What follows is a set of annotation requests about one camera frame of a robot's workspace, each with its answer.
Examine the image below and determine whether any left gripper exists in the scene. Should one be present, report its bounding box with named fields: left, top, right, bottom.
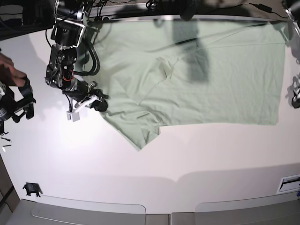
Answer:
left=287, top=74, right=300, bottom=108

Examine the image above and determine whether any silver hex key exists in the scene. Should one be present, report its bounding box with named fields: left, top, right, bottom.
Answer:
left=0, top=136, right=12, bottom=152

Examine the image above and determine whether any black power adapter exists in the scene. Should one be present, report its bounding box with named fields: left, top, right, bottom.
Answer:
left=249, top=3, right=272, bottom=14

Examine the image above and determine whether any grey chair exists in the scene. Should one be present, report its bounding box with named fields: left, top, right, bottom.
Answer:
left=31, top=203, right=146, bottom=225
left=195, top=196, right=300, bottom=225

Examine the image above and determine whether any black camera mount overhead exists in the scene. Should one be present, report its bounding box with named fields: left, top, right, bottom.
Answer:
left=180, top=0, right=200, bottom=21

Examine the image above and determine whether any person's hand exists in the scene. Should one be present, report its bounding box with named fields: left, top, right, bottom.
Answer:
left=0, top=53, right=27, bottom=87

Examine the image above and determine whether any black clamp on table edge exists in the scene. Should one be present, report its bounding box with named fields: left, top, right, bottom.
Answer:
left=23, top=182, right=43, bottom=197

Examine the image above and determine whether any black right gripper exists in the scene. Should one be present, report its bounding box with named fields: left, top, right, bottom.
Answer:
left=62, top=78, right=108, bottom=112

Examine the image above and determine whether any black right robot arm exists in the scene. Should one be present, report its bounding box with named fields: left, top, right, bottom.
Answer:
left=45, top=0, right=108, bottom=112

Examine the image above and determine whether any grey chair back right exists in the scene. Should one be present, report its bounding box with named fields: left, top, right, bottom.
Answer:
left=195, top=196, right=300, bottom=225

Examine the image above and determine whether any black teleoperation handle device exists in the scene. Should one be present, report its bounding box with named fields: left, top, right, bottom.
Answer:
left=0, top=78, right=36, bottom=133

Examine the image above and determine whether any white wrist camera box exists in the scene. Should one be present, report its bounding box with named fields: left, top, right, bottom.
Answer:
left=66, top=111, right=80, bottom=122

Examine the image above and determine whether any grey chair back left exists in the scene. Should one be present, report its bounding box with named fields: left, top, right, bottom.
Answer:
left=31, top=203, right=146, bottom=225

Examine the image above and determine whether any light green T-shirt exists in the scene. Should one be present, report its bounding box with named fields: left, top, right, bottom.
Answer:
left=85, top=20, right=289, bottom=150

